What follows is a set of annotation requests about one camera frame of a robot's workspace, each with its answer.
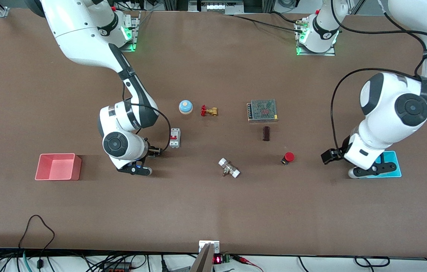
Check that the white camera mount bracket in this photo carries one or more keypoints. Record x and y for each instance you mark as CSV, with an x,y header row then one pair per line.
x,y
202,245

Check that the red push button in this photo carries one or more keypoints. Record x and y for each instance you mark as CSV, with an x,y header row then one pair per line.
x,y
289,156

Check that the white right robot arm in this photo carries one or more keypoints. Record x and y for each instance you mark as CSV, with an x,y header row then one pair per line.
x,y
85,34

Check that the dark brown rectangular block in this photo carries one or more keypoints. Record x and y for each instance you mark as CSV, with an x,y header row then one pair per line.
x,y
266,133

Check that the blue round bell button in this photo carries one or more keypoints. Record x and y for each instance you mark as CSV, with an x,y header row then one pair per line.
x,y
185,107

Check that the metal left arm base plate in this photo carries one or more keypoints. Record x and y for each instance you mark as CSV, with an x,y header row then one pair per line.
x,y
332,53

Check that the pink plastic bin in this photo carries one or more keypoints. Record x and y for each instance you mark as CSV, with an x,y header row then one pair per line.
x,y
57,168

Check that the metal mesh power supply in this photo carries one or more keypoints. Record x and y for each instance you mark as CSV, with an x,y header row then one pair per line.
x,y
262,110

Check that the black orange power strip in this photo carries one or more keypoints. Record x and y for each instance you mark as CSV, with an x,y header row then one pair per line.
x,y
117,267

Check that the metal fitting white caps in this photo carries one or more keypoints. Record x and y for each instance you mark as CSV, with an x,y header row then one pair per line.
x,y
229,168

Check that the grey equipment box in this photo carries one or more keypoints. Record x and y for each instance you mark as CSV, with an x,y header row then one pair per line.
x,y
213,6

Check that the cyan plastic bin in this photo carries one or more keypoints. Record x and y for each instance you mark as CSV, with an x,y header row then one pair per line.
x,y
390,156

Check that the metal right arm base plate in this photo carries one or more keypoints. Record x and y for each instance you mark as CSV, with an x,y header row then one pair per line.
x,y
136,30

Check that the white circuit breaker red switch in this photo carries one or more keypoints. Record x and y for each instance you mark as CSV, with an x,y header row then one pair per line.
x,y
174,138

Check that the grey metal camera bar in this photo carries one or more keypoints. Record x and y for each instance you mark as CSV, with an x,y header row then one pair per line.
x,y
204,260

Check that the red digit display module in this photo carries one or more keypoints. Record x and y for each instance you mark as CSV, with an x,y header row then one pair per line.
x,y
217,259

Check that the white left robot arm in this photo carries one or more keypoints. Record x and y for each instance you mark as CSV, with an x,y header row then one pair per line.
x,y
398,109

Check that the aluminium frame corner bracket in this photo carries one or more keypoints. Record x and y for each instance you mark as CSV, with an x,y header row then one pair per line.
x,y
2,12

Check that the red alligator clip lead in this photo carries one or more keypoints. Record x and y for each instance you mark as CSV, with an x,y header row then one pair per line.
x,y
245,260

